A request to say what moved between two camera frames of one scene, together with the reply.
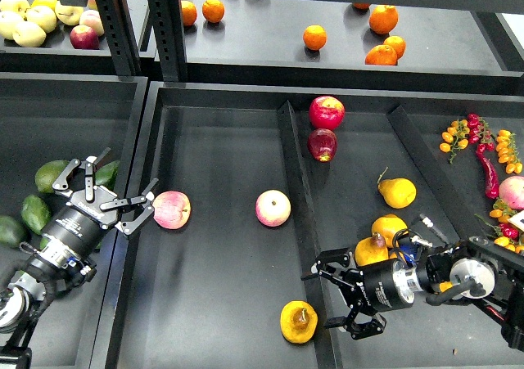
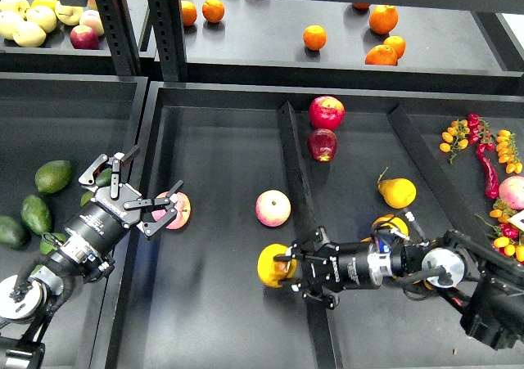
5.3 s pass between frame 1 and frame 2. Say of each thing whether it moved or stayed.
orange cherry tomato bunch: stayed
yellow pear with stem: moved
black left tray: stayed
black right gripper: moved
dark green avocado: stayed
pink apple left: stayed
